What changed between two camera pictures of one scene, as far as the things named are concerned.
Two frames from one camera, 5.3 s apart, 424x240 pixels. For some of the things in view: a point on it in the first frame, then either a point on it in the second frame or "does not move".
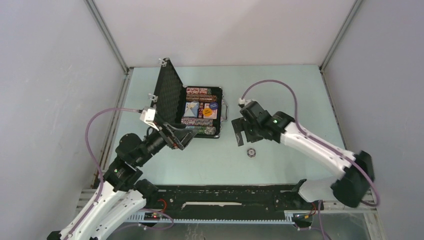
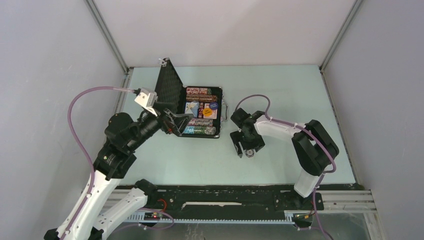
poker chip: [251, 152] does not move
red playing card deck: [214, 112] does not move
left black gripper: [168, 131] -> [178, 122]
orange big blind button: [207, 112] does not move
